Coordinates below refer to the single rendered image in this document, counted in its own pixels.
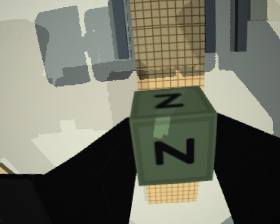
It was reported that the green cube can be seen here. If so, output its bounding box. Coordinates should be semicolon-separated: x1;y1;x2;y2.
129;86;217;187

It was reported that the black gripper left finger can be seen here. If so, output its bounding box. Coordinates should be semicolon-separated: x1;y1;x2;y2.
0;117;136;224

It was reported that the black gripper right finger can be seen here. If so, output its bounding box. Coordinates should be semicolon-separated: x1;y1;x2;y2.
214;112;280;224

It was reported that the tan flat block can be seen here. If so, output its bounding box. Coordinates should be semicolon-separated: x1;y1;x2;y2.
0;163;14;174

